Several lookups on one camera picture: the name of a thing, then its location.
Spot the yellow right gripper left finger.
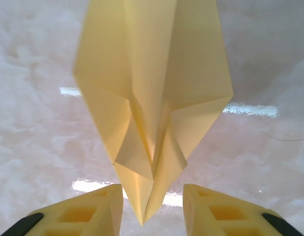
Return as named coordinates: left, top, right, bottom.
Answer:
left=1, top=183, right=123, bottom=236

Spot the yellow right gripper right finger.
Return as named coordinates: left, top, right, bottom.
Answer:
left=182, top=183, right=303, bottom=236

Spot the yellow cloth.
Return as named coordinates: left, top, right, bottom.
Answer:
left=73, top=0, right=234, bottom=227

